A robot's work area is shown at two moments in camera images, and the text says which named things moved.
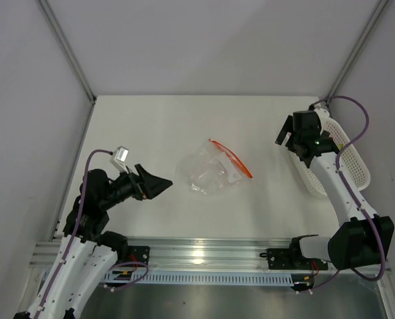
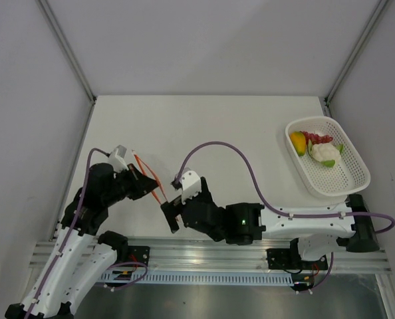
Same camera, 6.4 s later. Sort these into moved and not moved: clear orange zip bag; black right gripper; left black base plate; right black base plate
Moved: black right gripper; clear orange zip bag
Not moved: left black base plate; right black base plate
